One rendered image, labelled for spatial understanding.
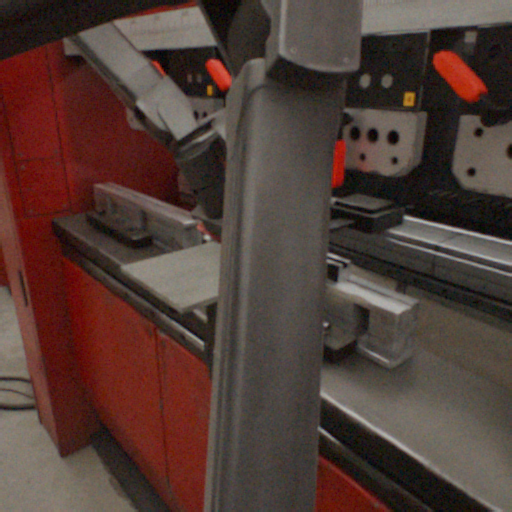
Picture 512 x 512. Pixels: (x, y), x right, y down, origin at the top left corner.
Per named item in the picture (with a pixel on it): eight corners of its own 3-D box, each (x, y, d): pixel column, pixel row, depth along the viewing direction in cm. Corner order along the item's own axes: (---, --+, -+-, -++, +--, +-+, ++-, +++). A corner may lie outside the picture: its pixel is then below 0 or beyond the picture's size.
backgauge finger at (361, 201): (274, 236, 90) (274, 212, 88) (357, 212, 106) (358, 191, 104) (320, 253, 82) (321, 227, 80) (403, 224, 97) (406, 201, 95)
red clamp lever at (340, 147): (321, 187, 62) (325, 112, 59) (340, 183, 65) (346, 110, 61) (331, 190, 61) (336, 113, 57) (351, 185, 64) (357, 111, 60)
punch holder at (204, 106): (172, 136, 95) (166, 48, 89) (206, 133, 101) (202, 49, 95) (215, 144, 85) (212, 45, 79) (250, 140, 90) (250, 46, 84)
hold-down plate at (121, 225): (85, 222, 135) (84, 212, 134) (103, 218, 139) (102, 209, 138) (134, 249, 114) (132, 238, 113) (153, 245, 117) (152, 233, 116)
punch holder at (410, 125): (316, 163, 67) (323, 37, 61) (353, 156, 72) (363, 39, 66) (408, 179, 57) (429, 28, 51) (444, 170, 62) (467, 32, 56)
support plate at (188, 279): (120, 272, 73) (120, 266, 72) (248, 236, 89) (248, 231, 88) (182, 314, 60) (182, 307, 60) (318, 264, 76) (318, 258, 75)
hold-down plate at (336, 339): (215, 296, 90) (214, 283, 89) (236, 289, 93) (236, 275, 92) (334, 366, 69) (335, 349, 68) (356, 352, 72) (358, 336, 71)
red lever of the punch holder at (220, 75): (205, 57, 75) (235, 100, 72) (225, 57, 77) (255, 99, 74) (202, 66, 76) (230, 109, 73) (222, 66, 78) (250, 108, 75)
